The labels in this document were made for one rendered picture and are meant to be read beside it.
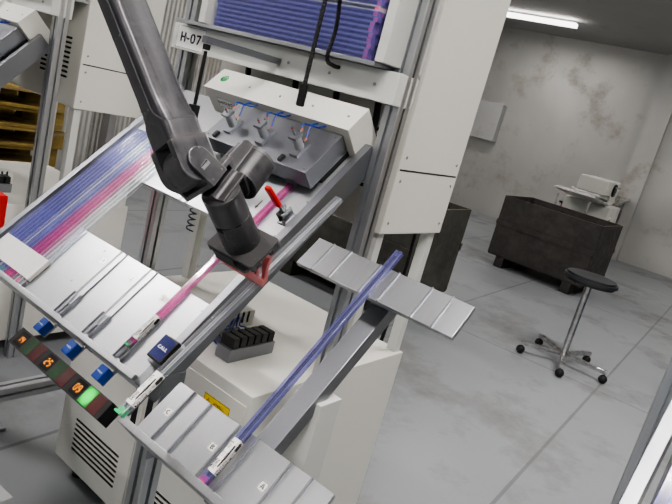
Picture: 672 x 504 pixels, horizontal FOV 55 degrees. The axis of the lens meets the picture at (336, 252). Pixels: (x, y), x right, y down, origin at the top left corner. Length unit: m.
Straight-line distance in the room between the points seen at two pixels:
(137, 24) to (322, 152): 0.59
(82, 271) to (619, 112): 9.81
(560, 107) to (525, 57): 1.03
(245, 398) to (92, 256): 0.47
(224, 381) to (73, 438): 0.69
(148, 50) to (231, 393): 0.85
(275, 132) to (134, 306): 0.50
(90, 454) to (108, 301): 0.72
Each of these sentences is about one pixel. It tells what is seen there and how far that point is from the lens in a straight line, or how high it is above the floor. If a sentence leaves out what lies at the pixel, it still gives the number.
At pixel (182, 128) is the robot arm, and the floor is 1.21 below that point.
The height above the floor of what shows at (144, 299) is 0.81.
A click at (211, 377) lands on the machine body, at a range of 1.57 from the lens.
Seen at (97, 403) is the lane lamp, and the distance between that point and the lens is 1.29.
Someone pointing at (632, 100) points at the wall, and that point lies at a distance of 10.78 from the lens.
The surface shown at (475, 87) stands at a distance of 1.81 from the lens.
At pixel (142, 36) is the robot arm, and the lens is 0.95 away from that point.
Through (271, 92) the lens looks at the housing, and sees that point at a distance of 1.62.
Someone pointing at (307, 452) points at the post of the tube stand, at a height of 0.73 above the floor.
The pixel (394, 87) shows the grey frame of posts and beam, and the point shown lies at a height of 1.35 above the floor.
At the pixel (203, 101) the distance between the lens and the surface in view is 1.85.
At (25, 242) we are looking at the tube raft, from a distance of 1.69.
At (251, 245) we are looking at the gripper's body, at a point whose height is 1.06.
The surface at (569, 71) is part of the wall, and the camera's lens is 11.05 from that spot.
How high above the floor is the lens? 1.30
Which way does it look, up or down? 13 degrees down
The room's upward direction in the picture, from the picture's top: 15 degrees clockwise
